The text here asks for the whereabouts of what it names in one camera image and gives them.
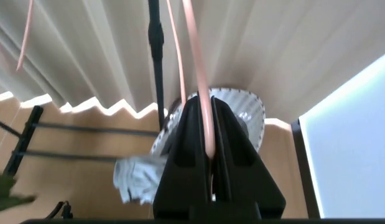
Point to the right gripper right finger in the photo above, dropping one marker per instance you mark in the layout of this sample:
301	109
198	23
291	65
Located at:
242	180

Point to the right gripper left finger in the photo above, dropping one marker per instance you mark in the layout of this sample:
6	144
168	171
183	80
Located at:
183	168

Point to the pink clothes hanger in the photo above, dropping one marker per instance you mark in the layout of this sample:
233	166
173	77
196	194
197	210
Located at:
25	40
200	62

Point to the green sleeveless shirt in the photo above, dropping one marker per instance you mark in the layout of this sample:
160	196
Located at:
2	186

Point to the white laundry basket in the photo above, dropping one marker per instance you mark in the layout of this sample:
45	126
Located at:
245	105

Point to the black clothes rack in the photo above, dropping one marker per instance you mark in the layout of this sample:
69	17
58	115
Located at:
156	37

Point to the pale grey garment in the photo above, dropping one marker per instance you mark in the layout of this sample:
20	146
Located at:
139	177

